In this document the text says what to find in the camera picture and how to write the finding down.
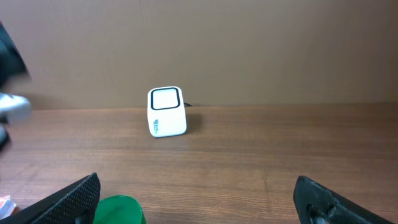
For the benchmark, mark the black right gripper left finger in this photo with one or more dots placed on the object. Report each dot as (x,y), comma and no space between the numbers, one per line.
(74,204)

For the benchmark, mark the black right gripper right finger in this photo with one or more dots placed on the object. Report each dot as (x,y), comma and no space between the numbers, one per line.
(315,203)

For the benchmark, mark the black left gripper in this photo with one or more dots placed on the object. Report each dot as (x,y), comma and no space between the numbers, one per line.
(13,66)

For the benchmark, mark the green lid jar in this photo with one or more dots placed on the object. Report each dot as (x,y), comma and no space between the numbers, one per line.
(119,209)

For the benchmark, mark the red tissue pack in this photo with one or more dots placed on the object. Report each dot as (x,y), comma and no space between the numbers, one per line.
(7,207)

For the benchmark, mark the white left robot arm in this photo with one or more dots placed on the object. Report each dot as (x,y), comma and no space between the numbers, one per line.
(13,107)

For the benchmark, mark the white barcode scanner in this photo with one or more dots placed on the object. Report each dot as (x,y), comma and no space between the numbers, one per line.
(166,112)

